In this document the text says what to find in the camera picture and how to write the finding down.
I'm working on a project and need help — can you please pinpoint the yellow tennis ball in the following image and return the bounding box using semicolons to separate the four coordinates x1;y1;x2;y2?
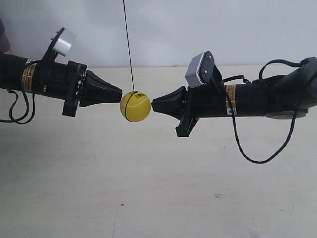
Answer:
120;91;151;122

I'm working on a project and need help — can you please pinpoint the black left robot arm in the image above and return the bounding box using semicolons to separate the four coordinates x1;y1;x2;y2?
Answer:
0;54;122;117

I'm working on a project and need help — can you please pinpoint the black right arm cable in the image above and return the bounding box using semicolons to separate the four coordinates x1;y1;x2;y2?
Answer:
210;59;315;164

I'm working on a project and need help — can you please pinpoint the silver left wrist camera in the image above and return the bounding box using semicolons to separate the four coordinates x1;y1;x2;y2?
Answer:
42;27;76;63

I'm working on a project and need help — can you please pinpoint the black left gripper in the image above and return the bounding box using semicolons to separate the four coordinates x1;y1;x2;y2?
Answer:
34;61;122;117

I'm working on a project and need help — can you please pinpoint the thin black hanging string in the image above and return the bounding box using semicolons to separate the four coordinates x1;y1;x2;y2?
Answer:
122;0;136;94

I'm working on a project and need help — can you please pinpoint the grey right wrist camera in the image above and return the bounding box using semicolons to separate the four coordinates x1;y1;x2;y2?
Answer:
185;51;224;88

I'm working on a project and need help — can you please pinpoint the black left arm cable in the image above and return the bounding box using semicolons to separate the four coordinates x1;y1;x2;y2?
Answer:
0;59;40;124

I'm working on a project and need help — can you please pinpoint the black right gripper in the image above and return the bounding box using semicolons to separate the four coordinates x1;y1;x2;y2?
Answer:
151;86;227;137

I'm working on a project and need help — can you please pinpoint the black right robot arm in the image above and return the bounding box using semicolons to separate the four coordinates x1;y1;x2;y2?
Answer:
152;51;317;137

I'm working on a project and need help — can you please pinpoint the person's forearm with grey sleeve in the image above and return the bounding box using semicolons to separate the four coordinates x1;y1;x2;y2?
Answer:
0;20;13;55

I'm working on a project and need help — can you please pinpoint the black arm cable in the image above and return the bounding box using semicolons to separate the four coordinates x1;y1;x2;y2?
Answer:
0;59;40;124
210;59;315;164

